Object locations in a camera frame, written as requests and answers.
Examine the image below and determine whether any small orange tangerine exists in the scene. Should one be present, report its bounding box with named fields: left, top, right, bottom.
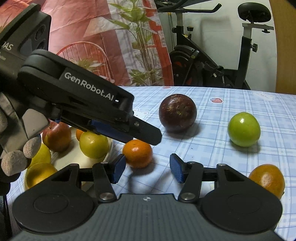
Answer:
left=122, top=140, right=153, bottom=169

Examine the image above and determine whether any dark purple passion fruit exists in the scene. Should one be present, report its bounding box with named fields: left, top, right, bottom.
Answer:
left=159, top=94, right=197, bottom=133

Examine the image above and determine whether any yellow lemon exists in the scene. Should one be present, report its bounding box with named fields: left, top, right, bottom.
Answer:
left=28, top=143, right=51, bottom=168
left=25, top=163, right=57, bottom=190

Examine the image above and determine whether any green apple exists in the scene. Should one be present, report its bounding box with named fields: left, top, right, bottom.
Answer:
left=227, top=112, right=261, bottom=147

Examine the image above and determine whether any orange mandarin edge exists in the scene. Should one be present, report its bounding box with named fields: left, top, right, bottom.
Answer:
left=248, top=164, right=285, bottom=199

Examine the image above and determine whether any grey gloved left hand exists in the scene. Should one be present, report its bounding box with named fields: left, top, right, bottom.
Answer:
left=1, top=93, right=49, bottom=177

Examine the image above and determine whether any yellow-green apple in bowl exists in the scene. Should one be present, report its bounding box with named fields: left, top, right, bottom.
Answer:
left=79, top=132, right=109, bottom=159

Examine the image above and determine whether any small orange in bowl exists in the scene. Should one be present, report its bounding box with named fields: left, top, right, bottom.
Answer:
left=76, top=129, right=84, bottom=141

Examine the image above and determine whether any cream fruit bowl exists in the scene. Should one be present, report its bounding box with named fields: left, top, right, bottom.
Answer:
left=51, top=127, right=113, bottom=170

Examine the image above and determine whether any red apple in bowl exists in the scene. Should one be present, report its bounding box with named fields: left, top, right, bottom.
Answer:
left=42, top=121, right=72, bottom=152

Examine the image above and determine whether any yellow lemon in bowl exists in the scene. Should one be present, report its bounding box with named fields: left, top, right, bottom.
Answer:
left=28, top=143, right=51, bottom=168

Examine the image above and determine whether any blue plaid tablecloth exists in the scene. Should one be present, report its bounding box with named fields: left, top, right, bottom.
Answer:
left=6, top=86, right=296, bottom=241

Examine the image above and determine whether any black exercise bike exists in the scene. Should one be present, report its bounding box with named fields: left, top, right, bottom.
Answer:
left=155, top=1, right=274, bottom=90

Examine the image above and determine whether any pink printed backdrop cloth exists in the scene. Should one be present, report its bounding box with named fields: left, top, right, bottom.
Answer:
left=1, top=1, right=173, bottom=87

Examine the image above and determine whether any wooden door panel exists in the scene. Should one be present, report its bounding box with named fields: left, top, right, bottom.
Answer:
left=269, top=1, right=295, bottom=94

